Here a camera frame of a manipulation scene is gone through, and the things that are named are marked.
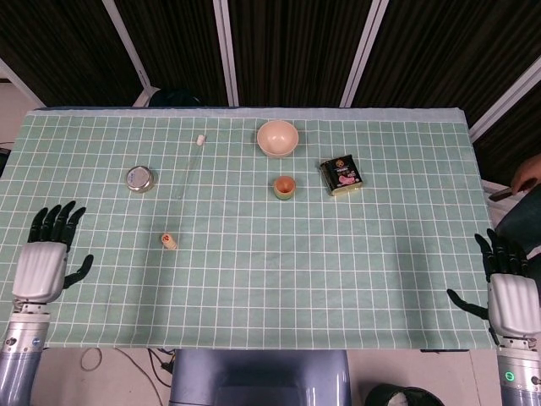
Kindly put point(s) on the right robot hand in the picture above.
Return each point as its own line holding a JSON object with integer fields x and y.
{"x": 515, "y": 304}

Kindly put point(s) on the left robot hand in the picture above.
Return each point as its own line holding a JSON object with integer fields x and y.
{"x": 40, "y": 270}

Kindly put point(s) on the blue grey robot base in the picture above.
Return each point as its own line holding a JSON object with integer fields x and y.
{"x": 253, "y": 380}

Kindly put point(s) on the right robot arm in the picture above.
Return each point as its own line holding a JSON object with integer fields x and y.
{"x": 517, "y": 376}

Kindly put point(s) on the person in dark clothes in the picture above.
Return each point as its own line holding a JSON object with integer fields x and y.
{"x": 524, "y": 215}

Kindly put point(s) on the round silver tin can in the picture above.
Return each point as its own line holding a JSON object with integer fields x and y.
{"x": 139, "y": 179}

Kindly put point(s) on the black waste bin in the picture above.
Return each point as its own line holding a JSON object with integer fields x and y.
{"x": 380, "y": 396}

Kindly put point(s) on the glass test tube white stopper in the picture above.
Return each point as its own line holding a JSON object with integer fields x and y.
{"x": 200, "y": 139}

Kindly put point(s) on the black gold luncheon meat tin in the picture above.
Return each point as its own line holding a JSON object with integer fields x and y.
{"x": 341, "y": 175}

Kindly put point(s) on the dark blue bag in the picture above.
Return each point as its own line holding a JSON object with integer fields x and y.
{"x": 173, "y": 98}

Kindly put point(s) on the green checked tablecloth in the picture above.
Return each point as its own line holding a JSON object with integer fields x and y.
{"x": 296, "y": 254}

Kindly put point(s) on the small orange green cup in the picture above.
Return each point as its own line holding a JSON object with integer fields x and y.
{"x": 284, "y": 188}

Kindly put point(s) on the beige bowl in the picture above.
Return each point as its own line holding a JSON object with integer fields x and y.
{"x": 277, "y": 139}

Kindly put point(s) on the white partition frame post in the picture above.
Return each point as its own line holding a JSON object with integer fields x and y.
{"x": 366, "y": 42}
{"x": 21, "y": 86}
{"x": 128, "y": 42}
{"x": 507, "y": 98}
{"x": 224, "y": 42}

